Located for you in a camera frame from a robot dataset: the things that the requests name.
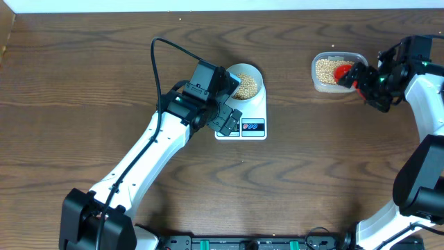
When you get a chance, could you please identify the red measuring scoop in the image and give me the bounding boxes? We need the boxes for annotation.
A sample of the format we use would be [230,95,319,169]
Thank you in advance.
[334,62,366,100]

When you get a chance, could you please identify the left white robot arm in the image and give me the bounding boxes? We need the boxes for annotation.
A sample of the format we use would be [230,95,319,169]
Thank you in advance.
[59,60,241,249]

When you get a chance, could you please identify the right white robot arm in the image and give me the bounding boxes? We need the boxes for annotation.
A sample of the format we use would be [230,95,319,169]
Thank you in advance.
[335,35,443,249]

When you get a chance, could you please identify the white digital kitchen scale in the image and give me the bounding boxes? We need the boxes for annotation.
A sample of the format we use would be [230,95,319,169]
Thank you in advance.
[214,82,267,140]

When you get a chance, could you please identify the soybeans in bowl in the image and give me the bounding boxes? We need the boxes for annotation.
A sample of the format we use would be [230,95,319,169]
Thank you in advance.
[233,73,258,100]

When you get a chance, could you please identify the grey round bowl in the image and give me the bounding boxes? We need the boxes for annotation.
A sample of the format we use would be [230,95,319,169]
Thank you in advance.
[228,63,265,101]

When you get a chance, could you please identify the clear plastic container of soybeans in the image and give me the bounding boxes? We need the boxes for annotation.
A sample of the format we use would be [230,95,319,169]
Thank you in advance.
[311,51,368,94]

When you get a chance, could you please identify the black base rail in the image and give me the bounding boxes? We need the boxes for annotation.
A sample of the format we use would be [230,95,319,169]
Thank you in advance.
[154,228,360,250]

